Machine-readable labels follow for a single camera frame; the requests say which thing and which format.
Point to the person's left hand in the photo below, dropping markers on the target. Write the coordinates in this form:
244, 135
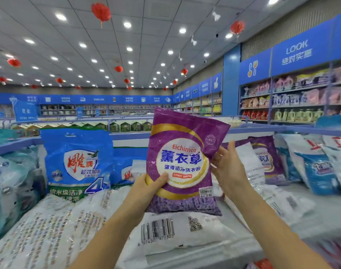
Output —
142, 199

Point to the person's right hand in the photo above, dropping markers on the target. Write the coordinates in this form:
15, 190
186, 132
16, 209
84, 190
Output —
232, 171

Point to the purple lavender detergent bag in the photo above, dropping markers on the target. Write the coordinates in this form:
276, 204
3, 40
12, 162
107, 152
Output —
265, 159
184, 159

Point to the grey metal shelf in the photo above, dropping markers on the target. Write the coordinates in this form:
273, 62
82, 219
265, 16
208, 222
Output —
327, 213

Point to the person's right forearm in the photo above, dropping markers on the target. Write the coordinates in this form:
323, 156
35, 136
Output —
282, 238

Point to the row of green boxes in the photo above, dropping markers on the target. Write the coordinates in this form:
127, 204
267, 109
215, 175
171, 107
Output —
125, 127

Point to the blue pillar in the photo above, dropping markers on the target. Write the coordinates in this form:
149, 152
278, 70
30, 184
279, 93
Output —
232, 86

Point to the small blue hanging sign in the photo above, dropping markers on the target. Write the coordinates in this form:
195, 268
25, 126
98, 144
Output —
79, 112

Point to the white ceiling spotlight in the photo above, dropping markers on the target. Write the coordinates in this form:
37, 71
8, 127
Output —
194, 40
216, 15

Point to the large red paper lantern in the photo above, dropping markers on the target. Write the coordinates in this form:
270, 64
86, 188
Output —
237, 26
101, 11

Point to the large blue hanging sign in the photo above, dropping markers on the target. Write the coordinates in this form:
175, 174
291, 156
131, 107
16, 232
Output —
25, 111

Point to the rows of small red lanterns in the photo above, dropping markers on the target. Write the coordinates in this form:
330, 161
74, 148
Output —
14, 62

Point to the rows of round ceiling lights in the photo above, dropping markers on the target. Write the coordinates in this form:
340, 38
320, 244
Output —
60, 16

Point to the wall shelf of detergent bottles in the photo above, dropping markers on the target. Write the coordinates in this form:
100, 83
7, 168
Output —
293, 114

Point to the blue wall sign band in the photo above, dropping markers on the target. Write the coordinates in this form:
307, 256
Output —
131, 99

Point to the blue wall shelving unit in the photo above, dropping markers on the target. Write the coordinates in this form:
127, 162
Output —
299, 50

